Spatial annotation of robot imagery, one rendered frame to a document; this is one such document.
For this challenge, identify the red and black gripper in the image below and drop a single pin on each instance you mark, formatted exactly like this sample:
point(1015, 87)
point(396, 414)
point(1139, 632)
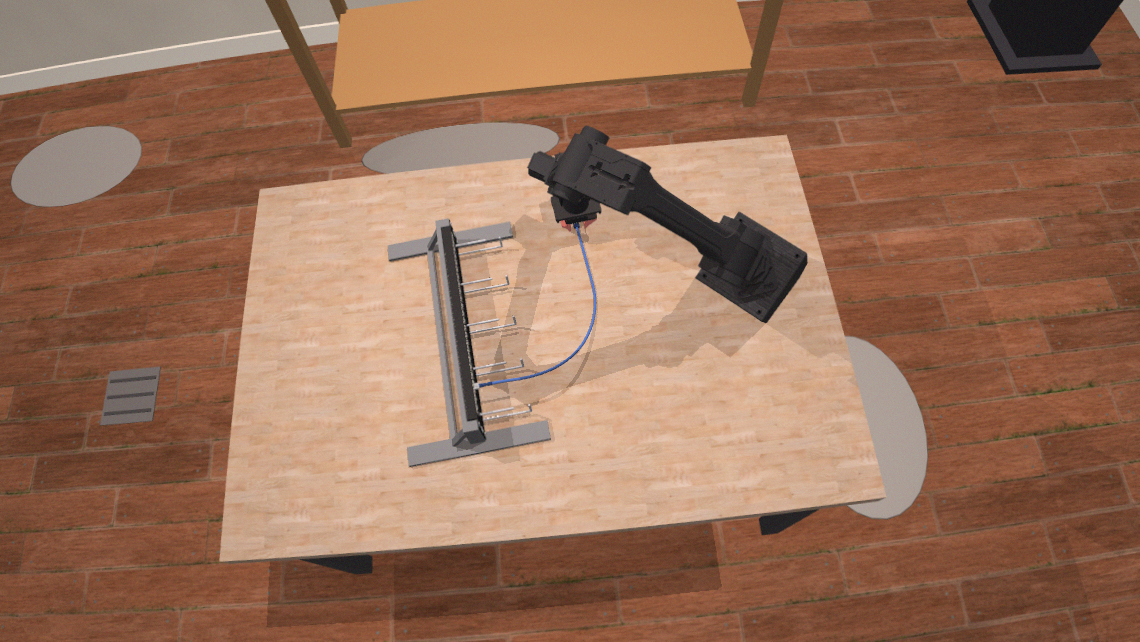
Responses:
point(569, 213)

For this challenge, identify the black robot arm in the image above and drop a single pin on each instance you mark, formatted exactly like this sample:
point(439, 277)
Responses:
point(587, 154)

